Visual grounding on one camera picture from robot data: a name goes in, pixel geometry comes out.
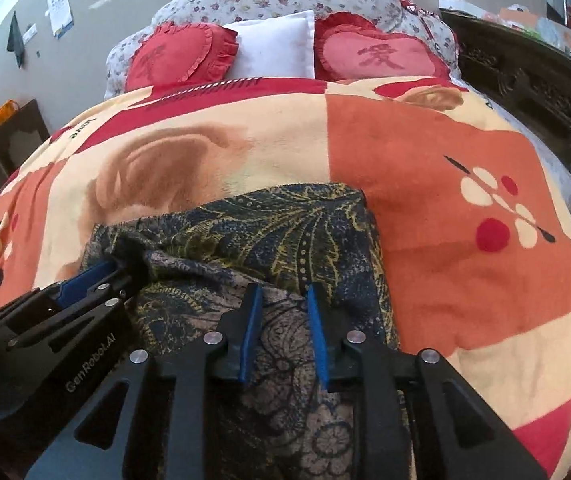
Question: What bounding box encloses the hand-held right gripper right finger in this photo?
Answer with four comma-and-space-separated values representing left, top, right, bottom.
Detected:
305, 282, 549, 480

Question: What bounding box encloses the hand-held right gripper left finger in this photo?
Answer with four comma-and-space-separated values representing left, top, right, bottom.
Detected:
25, 282, 264, 480

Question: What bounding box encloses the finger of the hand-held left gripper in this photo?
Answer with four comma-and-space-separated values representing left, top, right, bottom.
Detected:
0, 257, 126, 337
8, 279, 137, 354

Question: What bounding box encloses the dark floral print shirt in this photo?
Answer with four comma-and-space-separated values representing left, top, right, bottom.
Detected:
85, 182, 411, 480

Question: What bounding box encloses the dark wooden cabinet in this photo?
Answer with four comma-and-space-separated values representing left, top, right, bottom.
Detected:
0, 99, 51, 241

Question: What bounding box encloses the orange bag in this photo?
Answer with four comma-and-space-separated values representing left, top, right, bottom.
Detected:
0, 101, 21, 128

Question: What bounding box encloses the red and orange printed blanket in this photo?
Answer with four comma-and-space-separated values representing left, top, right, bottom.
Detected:
0, 76, 571, 480

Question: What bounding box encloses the red heart pillow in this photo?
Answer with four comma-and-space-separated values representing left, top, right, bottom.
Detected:
125, 22, 240, 93
314, 11, 453, 83

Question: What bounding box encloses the dark hanging cloth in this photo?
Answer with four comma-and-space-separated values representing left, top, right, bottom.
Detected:
6, 11, 27, 68

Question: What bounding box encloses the white pillow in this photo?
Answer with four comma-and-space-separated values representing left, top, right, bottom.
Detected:
222, 10, 316, 81

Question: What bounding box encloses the dark carved wooden headboard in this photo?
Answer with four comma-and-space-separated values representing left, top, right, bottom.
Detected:
439, 9, 571, 176

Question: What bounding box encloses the orange box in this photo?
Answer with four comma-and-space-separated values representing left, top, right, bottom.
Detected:
498, 6, 539, 26

